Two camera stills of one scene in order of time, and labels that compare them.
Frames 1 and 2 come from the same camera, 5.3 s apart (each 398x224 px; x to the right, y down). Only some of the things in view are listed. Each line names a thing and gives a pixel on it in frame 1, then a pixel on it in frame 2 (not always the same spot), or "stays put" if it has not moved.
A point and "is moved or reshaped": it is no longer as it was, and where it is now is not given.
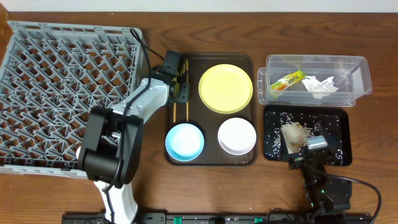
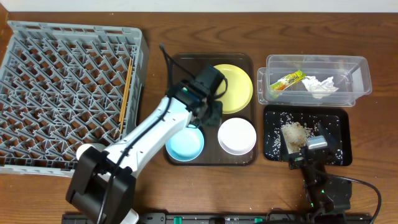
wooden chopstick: [187, 104] is moved or reshaped
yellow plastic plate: [226, 88] stays put
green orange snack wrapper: [282, 83] stays put
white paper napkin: [318, 88] stays put
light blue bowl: [184, 142] stays put
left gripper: [181, 92] to [212, 115]
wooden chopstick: [175, 113] is moved or reshaped
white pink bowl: [237, 136] stays put
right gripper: [300, 157] stays put
